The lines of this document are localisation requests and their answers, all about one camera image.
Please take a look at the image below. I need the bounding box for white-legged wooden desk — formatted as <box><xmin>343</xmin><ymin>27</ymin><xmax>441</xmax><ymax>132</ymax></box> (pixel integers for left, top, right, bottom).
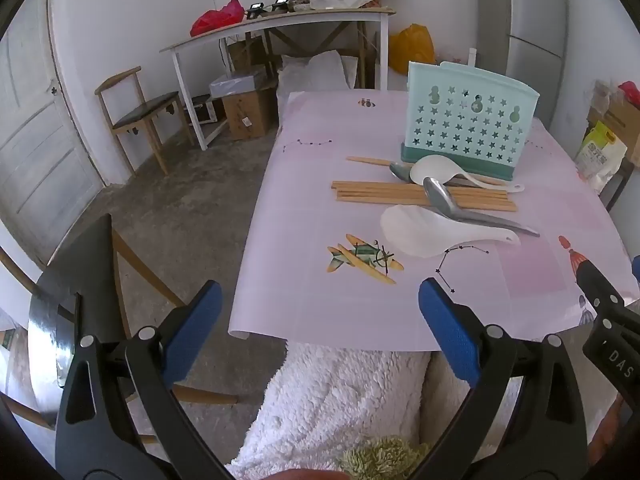
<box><xmin>159</xmin><ymin>6</ymin><xmax>397</xmax><ymax>152</ymax></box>

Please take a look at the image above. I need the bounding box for large metal spoon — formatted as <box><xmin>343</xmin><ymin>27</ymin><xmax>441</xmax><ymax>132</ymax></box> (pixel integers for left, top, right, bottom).
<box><xmin>422</xmin><ymin>176</ymin><xmax>541</xmax><ymax>238</ymax></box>

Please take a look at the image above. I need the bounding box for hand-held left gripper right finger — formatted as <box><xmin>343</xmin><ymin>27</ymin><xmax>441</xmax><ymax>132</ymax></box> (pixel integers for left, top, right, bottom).
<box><xmin>418</xmin><ymin>276</ymin><xmax>589</xmax><ymax>480</ymax></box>

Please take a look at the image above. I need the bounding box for brown cardboard box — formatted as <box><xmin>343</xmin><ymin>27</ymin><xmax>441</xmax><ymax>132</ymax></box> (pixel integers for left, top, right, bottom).
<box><xmin>221</xmin><ymin>87</ymin><xmax>278</xmax><ymax>141</ymax></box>

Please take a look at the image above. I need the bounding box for small metal spoon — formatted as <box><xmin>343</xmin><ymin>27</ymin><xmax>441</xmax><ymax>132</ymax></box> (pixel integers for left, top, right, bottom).
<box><xmin>389</xmin><ymin>161</ymin><xmax>496</xmax><ymax>190</ymax></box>

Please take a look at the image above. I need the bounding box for teal star-cutout utensil holder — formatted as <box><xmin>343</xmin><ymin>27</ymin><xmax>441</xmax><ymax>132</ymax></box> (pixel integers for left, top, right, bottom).
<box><xmin>400</xmin><ymin>61</ymin><xmax>541</xmax><ymax>182</ymax></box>

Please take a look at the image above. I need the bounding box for red plastic bag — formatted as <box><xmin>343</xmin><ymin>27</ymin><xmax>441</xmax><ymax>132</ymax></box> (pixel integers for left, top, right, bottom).
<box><xmin>190</xmin><ymin>0</ymin><xmax>247</xmax><ymax>37</ymax></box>

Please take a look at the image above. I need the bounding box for yellow and white rice bag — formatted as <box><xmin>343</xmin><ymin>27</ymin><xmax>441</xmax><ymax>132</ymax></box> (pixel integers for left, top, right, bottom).
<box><xmin>574</xmin><ymin>121</ymin><xmax>628</xmax><ymax>195</ymax></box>

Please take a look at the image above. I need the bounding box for dark wooden stool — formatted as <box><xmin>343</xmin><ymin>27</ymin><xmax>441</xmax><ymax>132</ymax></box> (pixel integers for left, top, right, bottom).
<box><xmin>597</xmin><ymin>157</ymin><xmax>632</xmax><ymax>211</ymax></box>

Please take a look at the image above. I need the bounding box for light bamboo chopstick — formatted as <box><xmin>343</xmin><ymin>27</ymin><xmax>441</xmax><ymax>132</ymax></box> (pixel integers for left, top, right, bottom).
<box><xmin>346</xmin><ymin>156</ymin><xmax>507</xmax><ymax>187</ymax></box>

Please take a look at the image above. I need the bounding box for black-backed wooden chair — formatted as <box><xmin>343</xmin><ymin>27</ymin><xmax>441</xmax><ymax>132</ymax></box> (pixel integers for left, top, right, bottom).
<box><xmin>0</xmin><ymin>212</ymin><xmax>241</xmax><ymax>461</ymax></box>

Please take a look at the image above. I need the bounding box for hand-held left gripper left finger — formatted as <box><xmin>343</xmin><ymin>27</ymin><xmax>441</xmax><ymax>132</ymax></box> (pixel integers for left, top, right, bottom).
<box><xmin>55</xmin><ymin>280</ymin><xmax>236</xmax><ymax>480</ymax></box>

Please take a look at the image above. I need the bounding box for grey refrigerator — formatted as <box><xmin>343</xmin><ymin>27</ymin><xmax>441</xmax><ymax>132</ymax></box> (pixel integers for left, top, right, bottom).
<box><xmin>507</xmin><ymin>0</ymin><xmax>571</xmax><ymax>121</ymax></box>

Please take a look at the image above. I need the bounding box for white fluffy blanket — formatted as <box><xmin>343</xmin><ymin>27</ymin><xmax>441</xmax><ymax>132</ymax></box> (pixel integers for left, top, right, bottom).
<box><xmin>225</xmin><ymin>341</ymin><xmax>434</xmax><ymax>480</ymax></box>

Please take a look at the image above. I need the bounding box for white rice paddle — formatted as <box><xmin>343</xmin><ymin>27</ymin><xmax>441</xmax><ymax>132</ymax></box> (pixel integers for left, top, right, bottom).
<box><xmin>380</xmin><ymin>203</ymin><xmax>522</xmax><ymax>260</ymax></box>

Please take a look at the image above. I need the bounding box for green fluffy cloth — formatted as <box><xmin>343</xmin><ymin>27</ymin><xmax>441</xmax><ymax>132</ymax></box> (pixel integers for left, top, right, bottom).
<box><xmin>335</xmin><ymin>436</ymin><xmax>436</xmax><ymax>480</ymax></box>

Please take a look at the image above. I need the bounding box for yellow plastic bag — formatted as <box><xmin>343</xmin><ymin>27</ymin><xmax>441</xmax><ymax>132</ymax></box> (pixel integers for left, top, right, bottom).
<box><xmin>389</xmin><ymin>23</ymin><xmax>437</xmax><ymax>77</ymax></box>

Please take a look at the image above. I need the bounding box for small toaster oven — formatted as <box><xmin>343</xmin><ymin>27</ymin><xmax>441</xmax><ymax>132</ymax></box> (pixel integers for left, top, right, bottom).
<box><xmin>186</xmin><ymin>94</ymin><xmax>222</xmax><ymax>126</ymax></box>

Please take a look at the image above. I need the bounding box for white panel door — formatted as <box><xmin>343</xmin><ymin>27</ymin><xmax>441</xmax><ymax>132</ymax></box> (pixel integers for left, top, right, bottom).
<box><xmin>0</xmin><ymin>0</ymin><xmax>108</xmax><ymax>266</ymax></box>

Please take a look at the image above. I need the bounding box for small red bag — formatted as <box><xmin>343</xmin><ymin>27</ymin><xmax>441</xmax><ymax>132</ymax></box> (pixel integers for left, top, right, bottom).
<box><xmin>618</xmin><ymin>80</ymin><xmax>640</xmax><ymax>108</ymax></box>

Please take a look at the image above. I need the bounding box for grey flat box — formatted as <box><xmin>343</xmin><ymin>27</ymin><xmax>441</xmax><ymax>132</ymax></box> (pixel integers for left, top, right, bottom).
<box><xmin>209</xmin><ymin>69</ymin><xmax>268</xmax><ymax>98</ymax></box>

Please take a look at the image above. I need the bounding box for white sack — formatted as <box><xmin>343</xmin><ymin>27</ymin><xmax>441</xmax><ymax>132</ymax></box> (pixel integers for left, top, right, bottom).
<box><xmin>277</xmin><ymin>50</ymin><xmax>360</xmax><ymax>111</ymax></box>

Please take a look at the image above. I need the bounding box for group of wooden chopsticks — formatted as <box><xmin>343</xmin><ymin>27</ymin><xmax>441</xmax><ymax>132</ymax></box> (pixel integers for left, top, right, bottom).
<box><xmin>331</xmin><ymin>180</ymin><xmax>518</xmax><ymax>212</ymax></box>

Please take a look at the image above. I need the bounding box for open cardboard box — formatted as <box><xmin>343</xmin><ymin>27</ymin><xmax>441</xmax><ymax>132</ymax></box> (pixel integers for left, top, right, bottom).
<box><xmin>586</xmin><ymin>80</ymin><xmax>640</xmax><ymax>168</ymax></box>

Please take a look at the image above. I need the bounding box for person's right forearm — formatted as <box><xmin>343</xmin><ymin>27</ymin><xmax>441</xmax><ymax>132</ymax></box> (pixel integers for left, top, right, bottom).
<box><xmin>592</xmin><ymin>392</ymin><xmax>640</xmax><ymax>461</ymax></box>

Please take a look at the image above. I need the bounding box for wooden chair with dark seat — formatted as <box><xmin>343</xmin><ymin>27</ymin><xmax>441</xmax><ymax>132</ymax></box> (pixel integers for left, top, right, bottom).
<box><xmin>95</xmin><ymin>66</ymin><xmax>196</xmax><ymax>176</ymax></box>

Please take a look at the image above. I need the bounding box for deep white plastic spoon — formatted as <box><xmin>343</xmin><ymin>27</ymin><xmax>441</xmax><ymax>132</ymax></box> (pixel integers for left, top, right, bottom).
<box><xmin>409</xmin><ymin>155</ymin><xmax>526</xmax><ymax>193</ymax></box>

